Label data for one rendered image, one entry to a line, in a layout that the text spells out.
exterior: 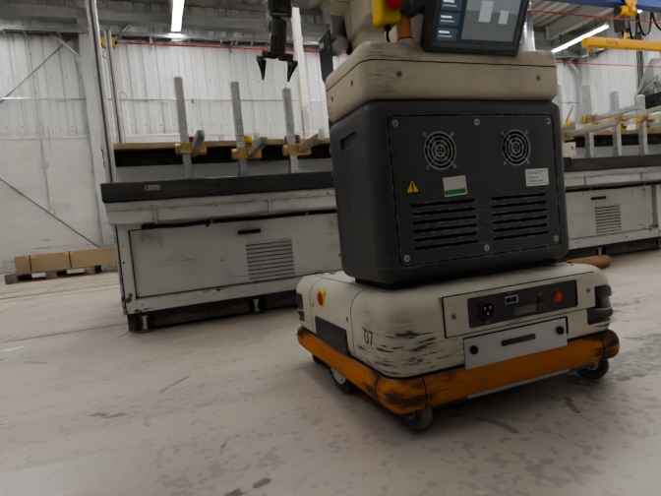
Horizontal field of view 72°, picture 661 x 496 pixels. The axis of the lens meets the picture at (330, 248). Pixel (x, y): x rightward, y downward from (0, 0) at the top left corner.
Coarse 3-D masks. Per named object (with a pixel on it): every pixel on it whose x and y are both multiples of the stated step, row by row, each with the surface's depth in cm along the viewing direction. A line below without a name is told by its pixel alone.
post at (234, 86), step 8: (232, 88) 213; (232, 96) 213; (232, 104) 215; (240, 104) 214; (240, 112) 214; (240, 120) 215; (240, 128) 215; (240, 136) 215; (240, 144) 215; (240, 160) 215; (240, 168) 215
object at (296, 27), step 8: (296, 8) 323; (296, 16) 323; (296, 24) 323; (296, 32) 323; (296, 40) 323; (296, 48) 323; (296, 56) 325; (304, 72) 325; (304, 80) 326; (304, 88) 326; (304, 96) 326; (304, 104) 326; (304, 112) 326; (304, 120) 326; (304, 128) 326; (304, 136) 327
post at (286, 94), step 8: (288, 88) 223; (288, 96) 223; (288, 104) 223; (288, 112) 223; (288, 120) 223; (288, 128) 223; (288, 136) 223; (288, 144) 223; (288, 160) 227; (296, 160) 224
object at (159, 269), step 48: (576, 144) 319; (624, 144) 335; (576, 192) 324; (624, 192) 340; (144, 240) 224; (192, 240) 232; (240, 240) 240; (288, 240) 249; (336, 240) 260; (576, 240) 320; (624, 240) 336; (144, 288) 224; (192, 288) 232; (240, 288) 237; (288, 288) 247
